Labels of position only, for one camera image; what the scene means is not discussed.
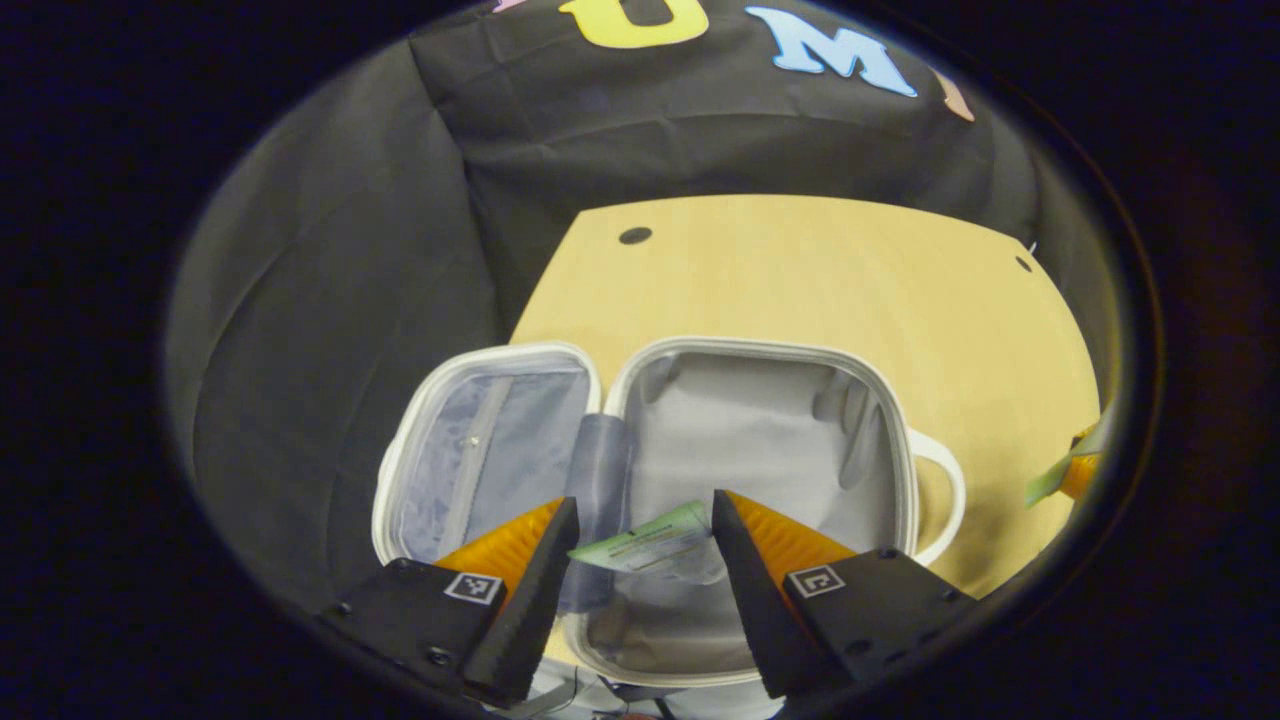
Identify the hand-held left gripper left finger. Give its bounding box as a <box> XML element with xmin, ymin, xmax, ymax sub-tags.
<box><xmin>318</xmin><ymin>496</ymin><xmax>582</xmax><ymax>708</ymax></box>

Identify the black backdrop cloth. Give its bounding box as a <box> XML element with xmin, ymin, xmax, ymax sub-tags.
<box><xmin>165</xmin><ymin>0</ymin><xmax>1126</xmax><ymax>611</ymax></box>

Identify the green skin care tube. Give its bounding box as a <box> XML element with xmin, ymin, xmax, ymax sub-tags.
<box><xmin>567</xmin><ymin>500</ymin><xmax>729</xmax><ymax>587</ymax></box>

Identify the white suitcase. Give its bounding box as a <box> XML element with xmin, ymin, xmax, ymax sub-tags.
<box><xmin>371</xmin><ymin>336</ymin><xmax>968</xmax><ymax>691</ymax></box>

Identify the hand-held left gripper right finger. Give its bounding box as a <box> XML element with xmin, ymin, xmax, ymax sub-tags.
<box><xmin>711</xmin><ymin>489</ymin><xmax>978</xmax><ymax>701</ymax></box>

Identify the green skin care packet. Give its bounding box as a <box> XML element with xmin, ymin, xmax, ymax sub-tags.
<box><xmin>1024</xmin><ymin>452</ymin><xmax>1081</xmax><ymax>508</ymax></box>

